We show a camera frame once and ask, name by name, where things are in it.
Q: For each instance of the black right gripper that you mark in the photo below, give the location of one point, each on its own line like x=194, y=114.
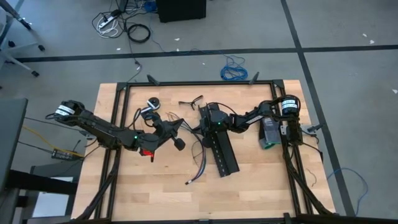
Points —
x=208, y=124

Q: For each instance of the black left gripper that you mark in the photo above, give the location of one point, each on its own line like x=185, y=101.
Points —
x=164, y=132

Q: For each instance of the black zip tie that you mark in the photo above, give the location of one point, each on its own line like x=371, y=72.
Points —
x=196, y=159

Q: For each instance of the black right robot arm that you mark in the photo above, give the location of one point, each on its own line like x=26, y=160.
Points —
x=248, y=119

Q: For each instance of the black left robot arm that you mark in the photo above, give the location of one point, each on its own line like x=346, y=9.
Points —
x=99, y=129

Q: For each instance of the black controller box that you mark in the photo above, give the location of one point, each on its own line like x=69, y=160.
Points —
x=63, y=154

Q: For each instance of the black cabinet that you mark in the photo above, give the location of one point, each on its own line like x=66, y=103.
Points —
x=182, y=11

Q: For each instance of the white power strip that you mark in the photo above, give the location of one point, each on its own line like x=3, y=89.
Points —
x=107, y=21

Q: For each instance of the black furniture beam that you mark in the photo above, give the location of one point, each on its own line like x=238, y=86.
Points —
x=40, y=182

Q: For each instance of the grey desk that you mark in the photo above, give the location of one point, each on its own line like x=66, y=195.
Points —
x=12, y=140

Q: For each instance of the grey office chair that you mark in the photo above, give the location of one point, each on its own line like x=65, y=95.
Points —
x=21, y=65

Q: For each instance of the black aluminium table frame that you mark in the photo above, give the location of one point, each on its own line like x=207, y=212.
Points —
x=202, y=83

